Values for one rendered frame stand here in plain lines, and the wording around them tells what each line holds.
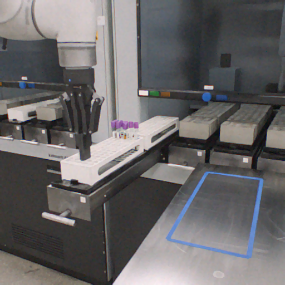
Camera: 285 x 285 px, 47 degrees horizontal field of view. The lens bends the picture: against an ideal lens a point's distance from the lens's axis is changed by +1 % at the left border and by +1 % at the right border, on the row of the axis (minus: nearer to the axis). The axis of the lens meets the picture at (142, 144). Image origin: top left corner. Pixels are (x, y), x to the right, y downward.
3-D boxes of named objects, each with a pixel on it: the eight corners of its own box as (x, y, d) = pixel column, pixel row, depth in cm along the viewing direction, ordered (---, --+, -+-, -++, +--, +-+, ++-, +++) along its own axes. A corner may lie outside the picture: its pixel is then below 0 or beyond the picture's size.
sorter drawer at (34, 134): (107, 112, 208) (106, 98, 205) (126, 114, 201) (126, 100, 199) (17, 143, 146) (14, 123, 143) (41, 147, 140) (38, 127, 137)
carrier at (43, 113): (59, 121, 150) (58, 108, 148) (56, 122, 148) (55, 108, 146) (40, 118, 155) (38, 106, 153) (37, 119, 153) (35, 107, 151)
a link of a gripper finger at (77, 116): (74, 92, 80) (69, 92, 81) (77, 136, 84) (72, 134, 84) (83, 90, 84) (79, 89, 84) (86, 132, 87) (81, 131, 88)
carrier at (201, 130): (210, 138, 118) (211, 123, 117) (209, 140, 117) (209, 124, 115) (180, 135, 124) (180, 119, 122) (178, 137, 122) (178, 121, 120)
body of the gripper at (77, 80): (101, 67, 81) (103, 103, 84) (74, 65, 85) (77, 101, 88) (83, 69, 75) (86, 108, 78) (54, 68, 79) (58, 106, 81)
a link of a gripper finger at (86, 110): (86, 90, 83) (91, 90, 83) (90, 132, 86) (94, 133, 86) (77, 92, 80) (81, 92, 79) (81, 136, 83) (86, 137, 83)
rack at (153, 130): (157, 129, 139) (157, 115, 137) (178, 132, 135) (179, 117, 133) (121, 149, 114) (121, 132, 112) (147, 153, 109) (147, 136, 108)
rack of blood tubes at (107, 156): (118, 151, 112) (118, 133, 110) (144, 155, 108) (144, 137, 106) (60, 183, 87) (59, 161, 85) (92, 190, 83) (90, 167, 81)
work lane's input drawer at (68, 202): (156, 142, 145) (156, 122, 142) (186, 146, 139) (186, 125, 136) (36, 218, 83) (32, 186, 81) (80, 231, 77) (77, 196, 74)
